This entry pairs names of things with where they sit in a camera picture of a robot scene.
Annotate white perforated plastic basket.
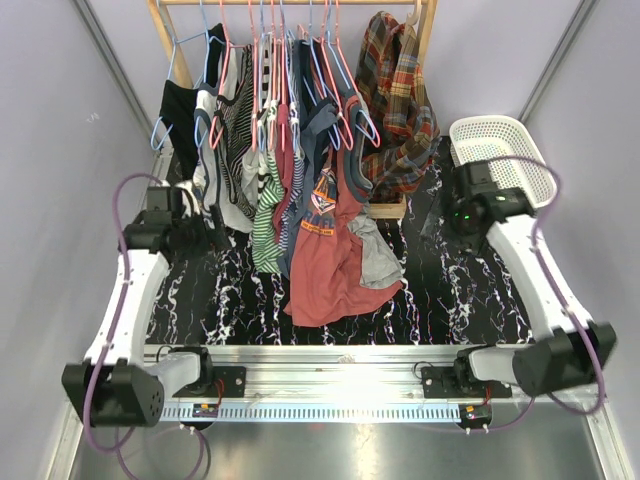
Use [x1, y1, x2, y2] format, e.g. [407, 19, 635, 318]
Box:
[449, 115, 557, 208]

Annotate grey cloth garment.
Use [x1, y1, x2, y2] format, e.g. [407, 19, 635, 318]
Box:
[348, 212, 403, 290]

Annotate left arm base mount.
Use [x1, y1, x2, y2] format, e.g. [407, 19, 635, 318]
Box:
[186, 366, 247, 399]

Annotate light blue wire hanger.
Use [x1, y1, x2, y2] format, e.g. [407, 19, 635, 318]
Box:
[151, 0, 211, 151]

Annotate pink wire hanger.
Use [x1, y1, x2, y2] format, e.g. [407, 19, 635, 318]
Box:
[322, 1, 381, 147]

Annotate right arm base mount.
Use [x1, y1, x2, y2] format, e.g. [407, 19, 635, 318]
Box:
[419, 365, 474, 399]

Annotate white slotted cable duct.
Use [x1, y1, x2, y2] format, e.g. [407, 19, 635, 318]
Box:
[160, 402, 460, 423]

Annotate navy blue tank top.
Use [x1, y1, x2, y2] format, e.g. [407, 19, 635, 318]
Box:
[291, 40, 337, 202]

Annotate wooden clothes rack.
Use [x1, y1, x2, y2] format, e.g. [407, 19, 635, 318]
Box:
[146, 0, 438, 220]

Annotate plaid flannel shirt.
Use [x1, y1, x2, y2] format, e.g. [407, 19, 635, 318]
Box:
[355, 12, 440, 203]

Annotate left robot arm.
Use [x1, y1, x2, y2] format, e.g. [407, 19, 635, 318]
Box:
[61, 182, 215, 427]

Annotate green striped tank top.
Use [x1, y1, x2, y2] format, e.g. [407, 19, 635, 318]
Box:
[242, 107, 289, 275]

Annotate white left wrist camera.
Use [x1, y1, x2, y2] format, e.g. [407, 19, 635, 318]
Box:
[173, 180, 201, 217]

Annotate white navy-trim tank top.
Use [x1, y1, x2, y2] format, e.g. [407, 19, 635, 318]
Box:
[193, 48, 258, 234]

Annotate aluminium mounting rail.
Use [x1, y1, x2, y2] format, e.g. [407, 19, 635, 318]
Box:
[142, 343, 609, 404]

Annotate black tank top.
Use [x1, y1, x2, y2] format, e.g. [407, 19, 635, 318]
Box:
[159, 23, 225, 180]

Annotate dark striped tank top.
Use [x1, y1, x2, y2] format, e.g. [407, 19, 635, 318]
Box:
[214, 46, 256, 220]

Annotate red graphic tank top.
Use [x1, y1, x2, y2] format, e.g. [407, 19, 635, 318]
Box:
[282, 94, 404, 329]

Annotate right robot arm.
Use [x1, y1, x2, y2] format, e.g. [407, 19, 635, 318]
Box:
[448, 155, 617, 403]

